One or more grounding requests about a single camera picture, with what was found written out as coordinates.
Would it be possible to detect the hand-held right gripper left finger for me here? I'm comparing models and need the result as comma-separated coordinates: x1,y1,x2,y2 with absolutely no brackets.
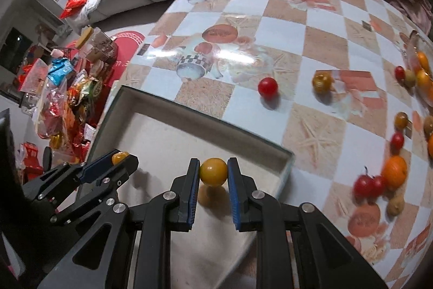
35,158,201,289

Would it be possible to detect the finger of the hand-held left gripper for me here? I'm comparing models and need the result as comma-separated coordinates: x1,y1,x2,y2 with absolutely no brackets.
50,154,140,226
42,149,124,190

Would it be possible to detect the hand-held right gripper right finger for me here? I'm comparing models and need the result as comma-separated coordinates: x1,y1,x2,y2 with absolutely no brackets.
227,157,389,289

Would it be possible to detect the large yellow tomato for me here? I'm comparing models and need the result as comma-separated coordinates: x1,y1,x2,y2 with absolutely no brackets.
199,158,228,187

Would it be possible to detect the red printed box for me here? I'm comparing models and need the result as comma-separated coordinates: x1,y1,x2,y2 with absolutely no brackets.
16,142,45,182

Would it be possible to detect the pile of snack packets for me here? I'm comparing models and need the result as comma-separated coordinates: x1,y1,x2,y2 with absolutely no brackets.
15,48,112,163

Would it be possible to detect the blue snack packet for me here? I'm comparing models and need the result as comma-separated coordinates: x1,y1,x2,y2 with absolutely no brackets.
47,58,76,84

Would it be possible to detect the red round mat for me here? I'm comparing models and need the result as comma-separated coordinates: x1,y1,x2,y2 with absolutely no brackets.
64,31,147,96

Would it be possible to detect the jar with yellow lid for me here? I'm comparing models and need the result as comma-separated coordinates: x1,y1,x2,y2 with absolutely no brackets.
75,26,118,63

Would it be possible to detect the red cherry tomato with stem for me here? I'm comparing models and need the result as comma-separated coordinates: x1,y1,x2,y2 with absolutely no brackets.
353,167,374,198

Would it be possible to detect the yellow-green tomato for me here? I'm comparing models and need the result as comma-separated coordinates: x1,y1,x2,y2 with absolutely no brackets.
312,71,335,94

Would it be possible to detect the large orange tomato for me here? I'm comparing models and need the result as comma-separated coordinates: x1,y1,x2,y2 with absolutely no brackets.
382,156,408,190

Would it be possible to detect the red snack packet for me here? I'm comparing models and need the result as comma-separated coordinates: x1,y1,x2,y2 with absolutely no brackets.
60,0,93,19

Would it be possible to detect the checkered printed tablecloth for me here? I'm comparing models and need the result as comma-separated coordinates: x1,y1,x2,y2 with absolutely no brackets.
100,0,433,289

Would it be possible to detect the clear plastic bag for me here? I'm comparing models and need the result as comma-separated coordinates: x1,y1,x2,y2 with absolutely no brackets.
402,30,433,107

